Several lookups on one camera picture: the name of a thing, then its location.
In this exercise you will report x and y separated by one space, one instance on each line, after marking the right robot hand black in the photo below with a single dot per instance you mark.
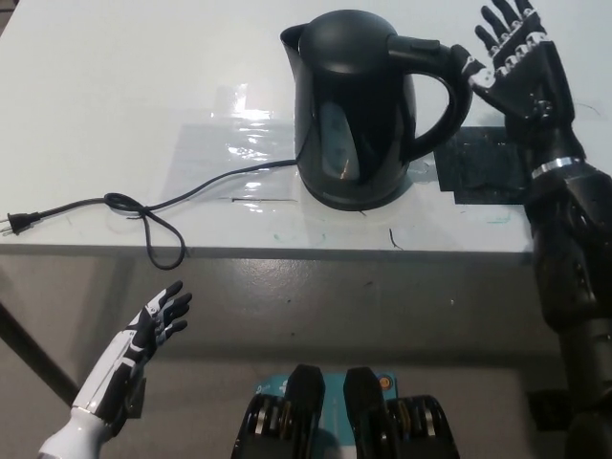
531 86

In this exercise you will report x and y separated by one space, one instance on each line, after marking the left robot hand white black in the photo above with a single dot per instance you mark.
138 334

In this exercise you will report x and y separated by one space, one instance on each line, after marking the black electric kettle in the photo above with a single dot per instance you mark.
354 95

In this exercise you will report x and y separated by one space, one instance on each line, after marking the round black kettle base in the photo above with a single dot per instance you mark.
354 204

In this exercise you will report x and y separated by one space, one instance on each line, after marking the black tape patch on table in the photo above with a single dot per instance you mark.
478 167

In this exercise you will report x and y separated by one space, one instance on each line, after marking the black table leg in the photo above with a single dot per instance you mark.
38 356

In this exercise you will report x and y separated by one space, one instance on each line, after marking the clear plastic sheet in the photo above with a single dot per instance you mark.
215 158

